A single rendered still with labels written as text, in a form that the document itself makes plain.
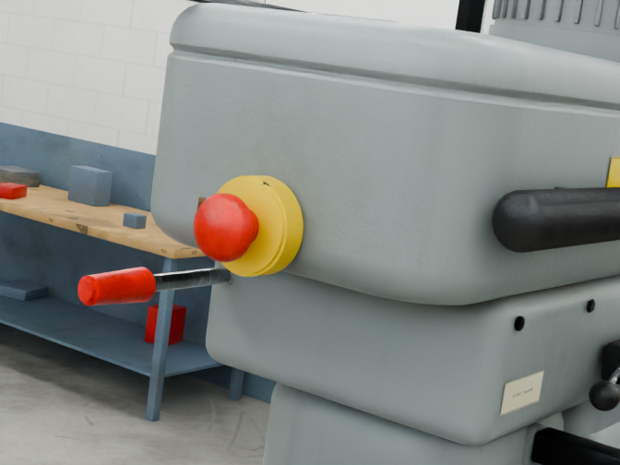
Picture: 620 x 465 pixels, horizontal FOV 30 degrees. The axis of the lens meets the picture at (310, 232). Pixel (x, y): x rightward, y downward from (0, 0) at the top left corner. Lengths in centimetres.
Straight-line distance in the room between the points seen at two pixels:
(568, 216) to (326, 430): 28
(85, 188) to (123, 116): 54
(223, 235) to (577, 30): 45
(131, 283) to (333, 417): 19
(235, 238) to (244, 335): 19
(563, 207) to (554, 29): 37
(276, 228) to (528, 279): 16
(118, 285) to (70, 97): 656
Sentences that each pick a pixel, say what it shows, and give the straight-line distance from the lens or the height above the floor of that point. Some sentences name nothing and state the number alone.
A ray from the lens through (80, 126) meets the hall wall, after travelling 722.
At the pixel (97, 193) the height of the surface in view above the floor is 96.
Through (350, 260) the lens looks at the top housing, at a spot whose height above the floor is 175.
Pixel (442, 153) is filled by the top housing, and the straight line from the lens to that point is 65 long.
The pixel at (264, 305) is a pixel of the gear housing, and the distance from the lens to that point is 83.
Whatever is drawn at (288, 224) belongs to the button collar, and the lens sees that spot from 67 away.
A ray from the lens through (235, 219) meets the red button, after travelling 66.
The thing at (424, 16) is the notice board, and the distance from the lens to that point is 577.
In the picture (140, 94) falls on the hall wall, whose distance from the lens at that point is 688.
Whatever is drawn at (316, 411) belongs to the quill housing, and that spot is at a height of 161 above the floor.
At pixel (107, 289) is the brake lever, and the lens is 74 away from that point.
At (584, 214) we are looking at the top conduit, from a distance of 69.
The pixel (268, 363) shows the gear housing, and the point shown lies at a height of 165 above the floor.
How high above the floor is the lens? 186
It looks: 8 degrees down
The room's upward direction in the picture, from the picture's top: 8 degrees clockwise
